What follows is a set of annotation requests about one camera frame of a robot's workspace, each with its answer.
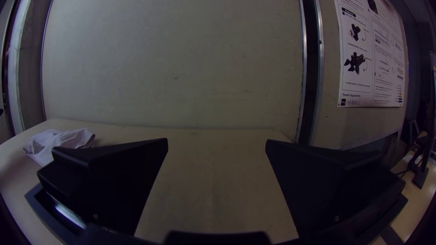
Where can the light grey t-shirt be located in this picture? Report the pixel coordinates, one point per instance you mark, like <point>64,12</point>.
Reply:
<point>58,141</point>

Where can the white printed wall poster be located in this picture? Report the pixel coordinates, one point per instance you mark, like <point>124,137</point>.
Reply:
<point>371,54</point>

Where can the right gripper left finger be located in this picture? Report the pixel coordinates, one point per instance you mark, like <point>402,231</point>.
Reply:
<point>109,183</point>

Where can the pale wooden side desk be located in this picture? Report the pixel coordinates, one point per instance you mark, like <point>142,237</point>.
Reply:
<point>414,211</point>

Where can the black monitor stand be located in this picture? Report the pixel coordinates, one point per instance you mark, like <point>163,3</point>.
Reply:
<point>422,173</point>

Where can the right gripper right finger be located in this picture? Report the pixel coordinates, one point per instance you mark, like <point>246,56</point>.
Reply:
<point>323,187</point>

